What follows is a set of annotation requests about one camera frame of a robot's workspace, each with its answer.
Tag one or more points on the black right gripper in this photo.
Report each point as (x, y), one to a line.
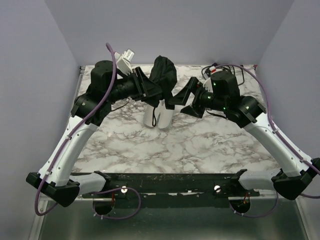
(195, 95)

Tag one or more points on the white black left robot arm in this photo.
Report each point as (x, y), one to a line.
(108, 84)

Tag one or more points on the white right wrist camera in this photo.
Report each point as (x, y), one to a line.
(207, 72)

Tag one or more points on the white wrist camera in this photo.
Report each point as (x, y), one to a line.
(123, 61)
(207, 72)

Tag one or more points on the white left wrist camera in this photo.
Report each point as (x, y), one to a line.
(123, 61)

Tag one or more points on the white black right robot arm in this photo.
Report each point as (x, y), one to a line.
(221, 93)

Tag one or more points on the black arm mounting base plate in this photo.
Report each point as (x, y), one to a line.
(173, 190)

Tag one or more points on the aluminium front rail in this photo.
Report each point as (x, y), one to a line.
(265, 194)

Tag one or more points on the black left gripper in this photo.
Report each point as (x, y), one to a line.
(140, 83)

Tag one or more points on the black umbrella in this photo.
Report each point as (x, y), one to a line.
(164, 74)

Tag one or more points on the beige zippered umbrella case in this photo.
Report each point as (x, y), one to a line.
(160, 117)

